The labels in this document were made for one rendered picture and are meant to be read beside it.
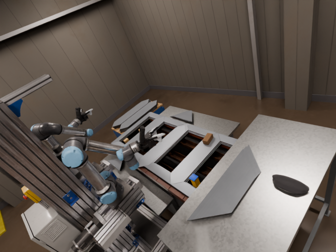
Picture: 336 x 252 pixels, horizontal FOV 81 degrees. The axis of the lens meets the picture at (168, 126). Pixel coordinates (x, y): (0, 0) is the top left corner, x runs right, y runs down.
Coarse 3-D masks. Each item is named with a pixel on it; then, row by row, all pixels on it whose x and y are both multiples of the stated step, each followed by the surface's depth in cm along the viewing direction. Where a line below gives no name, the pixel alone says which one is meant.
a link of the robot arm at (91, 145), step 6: (72, 138) 125; (78, 138) 128; (84, 138) 132; (84, 144) 130; (90, 144) 133; (96, 144) 136; (102, 144) 138; (108, 144) 141; (84, 150) 132; (90, 150) 135; (96, 150) 136; (102, 150) 138; (108, 150) 140; (114, 150) 142
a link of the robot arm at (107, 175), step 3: (102, 171) 156; (105, 171) 154; (108, 171) 154; (102, 174) 152; (105, 174) 150; (108, 174) 151; (105, 177) 148; (108, 177) 150; (111, 177) 153; (108, 180) 148; (111, 180) 150; (114, 180) 157; (114, 183) 156
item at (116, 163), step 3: (111, 159) 262; (114, 159) 257; (117, 159) 252; (111, 162) 251; (114, 162) 249; (117, 162) 247; (120, 162) 245; (114, 165) 244; (117, 165) 242; (120, 165) 240; (117, 168) 238
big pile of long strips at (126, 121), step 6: (144, 102) 324; (150, 102) 316; (156, 102) 310; (132, 108) 322; (138, 108) 314; (144, 108) 307; (150, 108) 300; (126, 114) 313; (132, 114) 305; (138, 114) 299; (144, 114) 295; (120, 120) 304; (126, 120) 297; (132, 120) 290; (114, 126) 298; (120, 126) 289; (126, 126) 283; (120, 132) 287
